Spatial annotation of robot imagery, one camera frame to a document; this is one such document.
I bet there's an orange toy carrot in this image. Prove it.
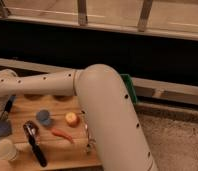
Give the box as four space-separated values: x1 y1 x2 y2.
51 129 74 144

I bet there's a toy apple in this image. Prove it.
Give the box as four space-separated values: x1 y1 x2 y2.
65 112 80 127

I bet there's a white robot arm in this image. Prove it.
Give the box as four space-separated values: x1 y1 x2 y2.
0 64 158 171

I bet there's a small blue cup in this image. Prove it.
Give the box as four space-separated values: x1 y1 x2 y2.
36 110 51 126

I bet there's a black ice cream scoop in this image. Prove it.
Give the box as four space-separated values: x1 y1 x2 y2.
23 121 47 167

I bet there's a metal whisk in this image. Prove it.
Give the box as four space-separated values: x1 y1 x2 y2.
81 111 96 155

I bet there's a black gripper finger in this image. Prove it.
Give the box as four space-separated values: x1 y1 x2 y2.
4 95 16 114

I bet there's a green plastic tray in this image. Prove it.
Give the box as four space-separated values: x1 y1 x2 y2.
121 74 138 104

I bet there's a white paper cup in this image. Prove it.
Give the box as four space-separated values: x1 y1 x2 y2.
0 139 18 161

